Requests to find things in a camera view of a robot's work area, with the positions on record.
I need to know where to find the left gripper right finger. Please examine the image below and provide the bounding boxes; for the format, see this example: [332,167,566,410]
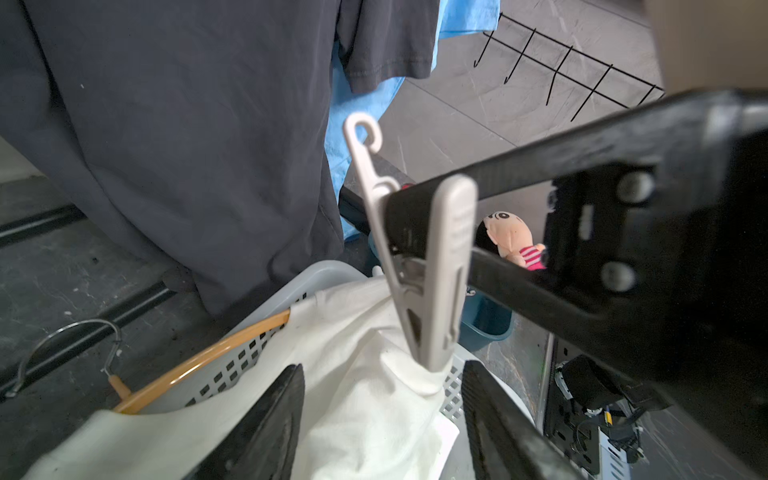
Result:
[461,361,582,480]

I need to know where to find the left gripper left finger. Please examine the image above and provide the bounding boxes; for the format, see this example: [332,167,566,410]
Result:
[186,365,305,479]

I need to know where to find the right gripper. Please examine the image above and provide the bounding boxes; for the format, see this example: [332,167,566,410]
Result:
[383,88,768,475]

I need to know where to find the grey white clothespin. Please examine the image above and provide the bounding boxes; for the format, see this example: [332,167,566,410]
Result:
[343,112,478,371]

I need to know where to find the light blue t-shirt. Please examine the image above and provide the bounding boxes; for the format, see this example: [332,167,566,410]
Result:
[323,0,502,242]

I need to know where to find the dark grey garment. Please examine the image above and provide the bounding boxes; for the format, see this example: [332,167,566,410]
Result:
[1,1,440,317]

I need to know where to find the orange plastic hanger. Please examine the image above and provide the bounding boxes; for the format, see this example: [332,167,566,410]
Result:
[112,309,290,415]

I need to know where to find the white laundry basket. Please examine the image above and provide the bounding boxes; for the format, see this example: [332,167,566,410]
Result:
[137,259,535,480]

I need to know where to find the white garment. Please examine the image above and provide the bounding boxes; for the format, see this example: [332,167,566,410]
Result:
[28,278,458,479]

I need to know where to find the teal clothespin tray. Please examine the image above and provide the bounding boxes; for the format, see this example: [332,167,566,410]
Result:
[367,233,516,353]

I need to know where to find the pink plush doll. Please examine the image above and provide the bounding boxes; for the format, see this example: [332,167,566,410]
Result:
[475,211,546,271]

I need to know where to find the black clothes rack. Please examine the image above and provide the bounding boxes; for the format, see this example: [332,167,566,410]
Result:
[0,149,421,403]

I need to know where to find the black wall hook rack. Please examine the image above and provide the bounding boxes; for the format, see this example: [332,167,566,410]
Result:
[473,12,667,120]

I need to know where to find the spare wire hangers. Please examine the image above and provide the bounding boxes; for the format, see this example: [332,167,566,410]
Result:
[1,318,130,400]

